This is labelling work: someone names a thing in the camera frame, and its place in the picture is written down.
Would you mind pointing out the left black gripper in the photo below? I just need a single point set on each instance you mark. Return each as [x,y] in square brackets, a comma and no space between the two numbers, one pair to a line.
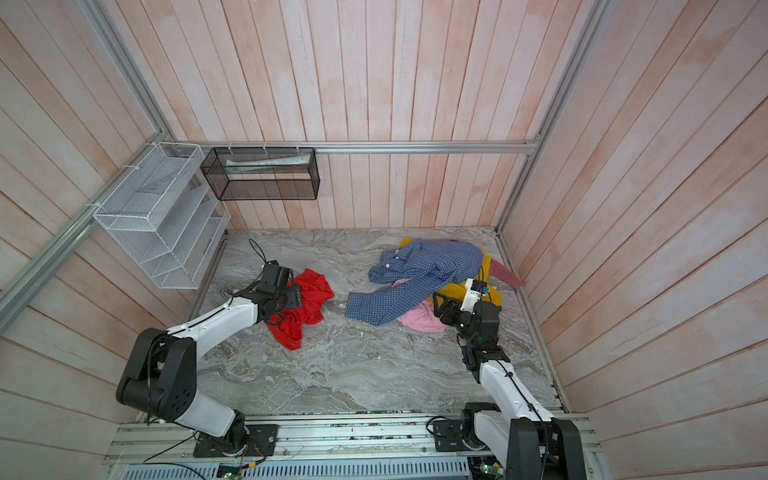
[294,297]

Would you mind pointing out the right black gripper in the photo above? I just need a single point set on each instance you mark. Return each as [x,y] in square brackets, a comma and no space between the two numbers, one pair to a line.
[449,304]

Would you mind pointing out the red cloth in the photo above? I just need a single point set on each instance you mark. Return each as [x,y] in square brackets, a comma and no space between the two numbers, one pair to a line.
[286,327]

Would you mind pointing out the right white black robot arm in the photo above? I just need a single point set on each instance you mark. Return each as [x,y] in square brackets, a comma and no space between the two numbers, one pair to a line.
[526,439]

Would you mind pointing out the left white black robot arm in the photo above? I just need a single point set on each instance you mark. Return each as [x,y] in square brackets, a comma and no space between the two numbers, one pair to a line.
[160,376]

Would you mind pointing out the pink cloth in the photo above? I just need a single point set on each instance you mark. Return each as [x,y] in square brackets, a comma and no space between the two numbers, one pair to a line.
[422,318]

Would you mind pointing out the magenta cloth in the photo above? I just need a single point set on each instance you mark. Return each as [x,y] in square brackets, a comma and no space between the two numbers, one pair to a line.
[505,273]

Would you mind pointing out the blue checkered shirt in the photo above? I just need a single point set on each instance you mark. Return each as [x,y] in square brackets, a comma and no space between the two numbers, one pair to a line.
[409,275]

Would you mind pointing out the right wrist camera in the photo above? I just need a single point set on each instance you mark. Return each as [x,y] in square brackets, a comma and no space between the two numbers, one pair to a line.
[475,291]

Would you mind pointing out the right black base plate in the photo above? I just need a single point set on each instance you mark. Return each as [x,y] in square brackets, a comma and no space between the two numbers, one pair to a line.
[452,435]

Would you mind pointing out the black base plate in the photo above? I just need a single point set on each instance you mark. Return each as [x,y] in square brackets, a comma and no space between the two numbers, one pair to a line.
[247,439]
[452,435]

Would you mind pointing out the black wire mesh basket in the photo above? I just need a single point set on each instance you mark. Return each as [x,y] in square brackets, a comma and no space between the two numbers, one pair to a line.
[262,173]

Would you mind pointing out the white wire mesh shelf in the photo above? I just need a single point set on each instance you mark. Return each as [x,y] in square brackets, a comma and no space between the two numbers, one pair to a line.
[169,228]

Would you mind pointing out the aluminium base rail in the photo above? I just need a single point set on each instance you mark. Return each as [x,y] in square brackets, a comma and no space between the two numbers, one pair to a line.
[324,446]

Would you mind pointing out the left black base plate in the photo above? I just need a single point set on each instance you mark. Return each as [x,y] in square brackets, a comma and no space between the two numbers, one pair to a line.
[247,439]

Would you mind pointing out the horizontal aluminium frame bar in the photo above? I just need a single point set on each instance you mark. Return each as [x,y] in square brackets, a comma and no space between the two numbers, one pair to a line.
[386,147]

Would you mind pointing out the left aluminium frame bar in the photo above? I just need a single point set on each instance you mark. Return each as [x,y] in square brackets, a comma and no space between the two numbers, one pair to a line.
[41,269]

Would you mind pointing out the right aluminium frame post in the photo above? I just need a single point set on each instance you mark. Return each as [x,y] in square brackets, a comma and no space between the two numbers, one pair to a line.
[559,64]

